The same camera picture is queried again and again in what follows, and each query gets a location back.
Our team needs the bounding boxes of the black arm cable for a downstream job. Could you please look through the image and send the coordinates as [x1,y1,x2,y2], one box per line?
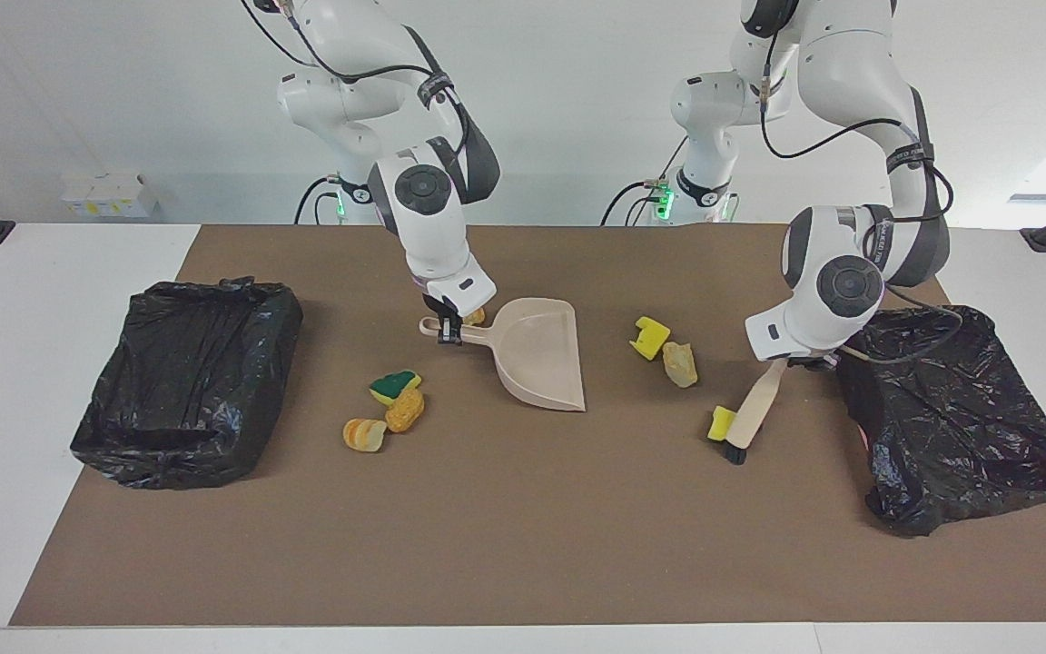
[242,0,474,160]
[759,27,966,366]

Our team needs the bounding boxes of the white background box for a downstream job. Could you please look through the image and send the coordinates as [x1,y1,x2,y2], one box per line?
[60,173,161,219]

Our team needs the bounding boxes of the pale crusty toy bread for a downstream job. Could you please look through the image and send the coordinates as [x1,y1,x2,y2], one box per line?
[662,342,699,389]

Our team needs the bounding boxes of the beige plastic dustpan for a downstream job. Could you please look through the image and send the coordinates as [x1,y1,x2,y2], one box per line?
[419,297,587,413]

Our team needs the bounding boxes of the brown table mat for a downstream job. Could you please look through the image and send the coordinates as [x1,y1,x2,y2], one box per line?
[9,224,1046,628]

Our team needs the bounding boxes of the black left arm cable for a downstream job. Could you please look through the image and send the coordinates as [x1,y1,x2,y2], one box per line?
[759,27,966,366]

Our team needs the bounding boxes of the striped toy bread piece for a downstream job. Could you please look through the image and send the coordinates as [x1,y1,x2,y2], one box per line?
[342,418,389,453]

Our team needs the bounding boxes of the black bag lined bin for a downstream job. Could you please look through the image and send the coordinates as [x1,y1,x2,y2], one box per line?
[70,277,304,491]
[828,305,1046,538]

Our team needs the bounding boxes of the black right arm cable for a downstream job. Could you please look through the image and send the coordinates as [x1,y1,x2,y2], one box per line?
[242,0,474,160]

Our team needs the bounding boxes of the beige hand brush black bristles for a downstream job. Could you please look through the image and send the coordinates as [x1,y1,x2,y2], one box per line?
[725,359,789,465]

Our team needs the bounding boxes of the black base cable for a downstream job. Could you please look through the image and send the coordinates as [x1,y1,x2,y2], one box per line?
[600,136,696,226]
[295,175,342,225]

